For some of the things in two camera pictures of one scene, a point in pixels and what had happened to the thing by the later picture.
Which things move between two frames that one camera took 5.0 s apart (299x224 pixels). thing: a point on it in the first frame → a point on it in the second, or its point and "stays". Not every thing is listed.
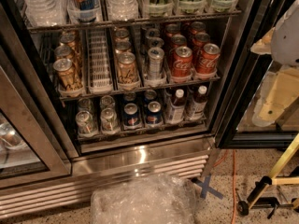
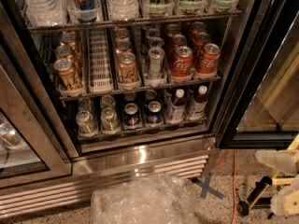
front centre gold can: (127, 73) stays
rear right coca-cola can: (197, 27) stays
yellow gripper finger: (263, 46) → (284, 161)
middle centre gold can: (122, 47) stays
